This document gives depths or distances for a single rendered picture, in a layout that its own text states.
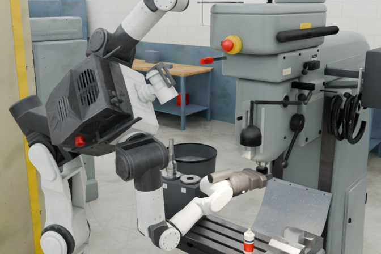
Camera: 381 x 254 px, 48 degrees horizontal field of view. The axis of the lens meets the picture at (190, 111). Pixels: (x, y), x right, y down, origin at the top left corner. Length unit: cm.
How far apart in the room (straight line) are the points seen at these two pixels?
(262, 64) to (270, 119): 21
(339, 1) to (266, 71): 454
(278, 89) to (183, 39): 585
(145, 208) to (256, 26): 67
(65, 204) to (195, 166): 203
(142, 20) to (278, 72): 49
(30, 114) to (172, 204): 80
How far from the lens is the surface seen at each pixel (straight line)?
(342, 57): 201
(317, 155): 202
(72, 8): 876
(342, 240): 221
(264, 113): 155
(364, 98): 171
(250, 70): 151
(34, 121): 161
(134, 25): 149
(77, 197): 176
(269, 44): 138
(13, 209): 308
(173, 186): 199
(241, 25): 140
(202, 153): 397
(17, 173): 301
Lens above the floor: 189
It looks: 14 degrees down
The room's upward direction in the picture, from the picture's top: straight up
